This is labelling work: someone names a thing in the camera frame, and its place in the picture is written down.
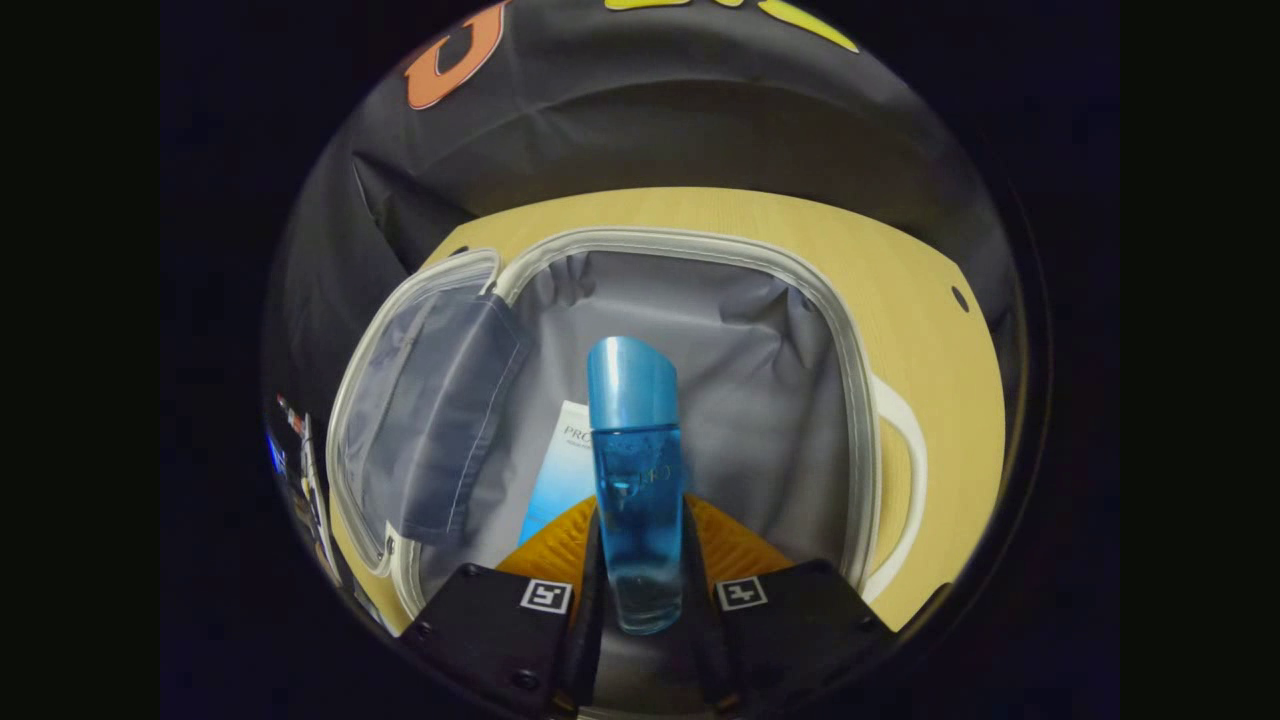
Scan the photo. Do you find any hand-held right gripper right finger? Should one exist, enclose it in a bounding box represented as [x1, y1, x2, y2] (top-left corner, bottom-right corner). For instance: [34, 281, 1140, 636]
[680, 494, 898, 713]

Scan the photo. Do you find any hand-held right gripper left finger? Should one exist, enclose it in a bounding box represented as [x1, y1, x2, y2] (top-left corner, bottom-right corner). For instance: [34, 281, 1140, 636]
[398, 494, 608, 719]

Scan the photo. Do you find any blue skin care bottle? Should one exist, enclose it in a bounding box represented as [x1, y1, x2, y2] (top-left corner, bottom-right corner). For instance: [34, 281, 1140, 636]
[585, 335, 688, 637]

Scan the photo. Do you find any translucent skin care tube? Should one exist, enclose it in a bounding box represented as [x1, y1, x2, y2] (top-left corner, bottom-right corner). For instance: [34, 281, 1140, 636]
[517, 400, 601, 546]

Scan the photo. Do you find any white suitcase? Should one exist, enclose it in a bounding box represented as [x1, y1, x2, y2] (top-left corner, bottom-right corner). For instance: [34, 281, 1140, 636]
[325, 226, 931, 641]

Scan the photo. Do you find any black backdrop cloth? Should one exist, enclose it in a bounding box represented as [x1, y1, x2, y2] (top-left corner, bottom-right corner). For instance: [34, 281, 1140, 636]
[262, 0, 1021, 401]

